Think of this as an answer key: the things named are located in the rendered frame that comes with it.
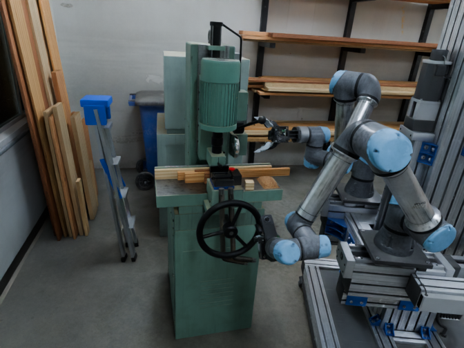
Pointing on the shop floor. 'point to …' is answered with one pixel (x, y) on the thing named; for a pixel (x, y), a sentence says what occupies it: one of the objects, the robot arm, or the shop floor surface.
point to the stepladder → (111, 169)
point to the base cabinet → (209, 283)
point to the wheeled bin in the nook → (142, 181)
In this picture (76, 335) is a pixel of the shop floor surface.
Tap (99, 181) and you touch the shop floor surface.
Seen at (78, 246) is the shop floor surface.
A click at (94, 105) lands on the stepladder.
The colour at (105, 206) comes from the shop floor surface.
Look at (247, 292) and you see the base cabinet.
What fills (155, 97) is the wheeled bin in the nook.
